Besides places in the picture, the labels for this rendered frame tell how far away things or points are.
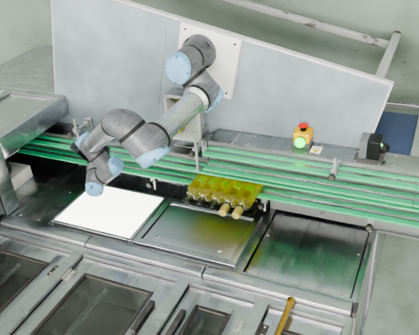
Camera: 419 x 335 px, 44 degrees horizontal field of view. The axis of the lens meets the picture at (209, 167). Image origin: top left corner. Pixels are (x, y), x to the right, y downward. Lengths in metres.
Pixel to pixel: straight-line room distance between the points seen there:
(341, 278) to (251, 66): 0.93
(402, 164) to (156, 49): 1.16
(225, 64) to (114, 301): 1.06
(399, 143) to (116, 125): 1.22
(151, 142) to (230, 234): 0.62
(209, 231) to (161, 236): 0.21
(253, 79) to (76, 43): 0.90
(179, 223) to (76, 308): 0.57
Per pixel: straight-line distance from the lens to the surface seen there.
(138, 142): 1.79
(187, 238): 2.21
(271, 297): 1.97
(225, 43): 2.21
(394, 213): 2.22
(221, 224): 2.27
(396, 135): 2.42
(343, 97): 2.18
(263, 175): 2.22
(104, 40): 2.54
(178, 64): 2.07
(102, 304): 2.07
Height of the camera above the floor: 2.71
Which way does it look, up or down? 50 degrees down
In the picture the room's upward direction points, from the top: 141 degrees counter-clockwise
